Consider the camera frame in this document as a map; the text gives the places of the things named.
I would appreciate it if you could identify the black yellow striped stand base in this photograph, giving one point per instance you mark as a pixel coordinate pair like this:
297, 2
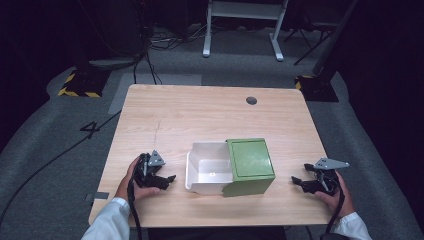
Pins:
83, 83
316, 88

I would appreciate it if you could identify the green drawer box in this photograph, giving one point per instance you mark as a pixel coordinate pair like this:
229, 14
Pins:
251, 166

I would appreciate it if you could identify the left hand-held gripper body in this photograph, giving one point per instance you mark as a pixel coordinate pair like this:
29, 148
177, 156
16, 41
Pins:
146, 173

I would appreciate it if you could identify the person's left hand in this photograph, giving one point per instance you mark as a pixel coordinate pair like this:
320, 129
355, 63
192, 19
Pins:
141, 192

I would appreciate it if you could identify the person's right hand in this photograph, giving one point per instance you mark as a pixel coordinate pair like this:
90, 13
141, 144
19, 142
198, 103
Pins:
338, 201

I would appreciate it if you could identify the white drawer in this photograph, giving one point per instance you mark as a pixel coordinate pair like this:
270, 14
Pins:
208, 173

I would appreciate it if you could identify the white metal stand frame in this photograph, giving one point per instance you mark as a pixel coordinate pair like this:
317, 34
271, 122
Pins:
245, 10

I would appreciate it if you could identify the dark round table grommet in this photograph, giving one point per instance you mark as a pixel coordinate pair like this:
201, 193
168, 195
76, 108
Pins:
251, 100

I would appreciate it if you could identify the black tripod legs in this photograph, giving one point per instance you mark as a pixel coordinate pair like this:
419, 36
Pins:
310, 40

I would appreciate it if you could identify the grey tape piece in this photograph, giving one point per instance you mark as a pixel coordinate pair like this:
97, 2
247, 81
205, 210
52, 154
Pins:
98, 196

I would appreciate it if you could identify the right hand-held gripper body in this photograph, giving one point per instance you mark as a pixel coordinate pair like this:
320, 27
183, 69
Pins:
328, 181

